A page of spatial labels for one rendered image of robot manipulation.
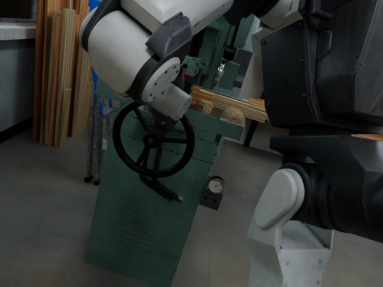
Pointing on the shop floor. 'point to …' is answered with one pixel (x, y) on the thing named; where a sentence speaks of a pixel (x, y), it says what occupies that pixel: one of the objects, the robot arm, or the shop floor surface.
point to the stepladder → (104, 111)
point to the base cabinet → (143, 215)
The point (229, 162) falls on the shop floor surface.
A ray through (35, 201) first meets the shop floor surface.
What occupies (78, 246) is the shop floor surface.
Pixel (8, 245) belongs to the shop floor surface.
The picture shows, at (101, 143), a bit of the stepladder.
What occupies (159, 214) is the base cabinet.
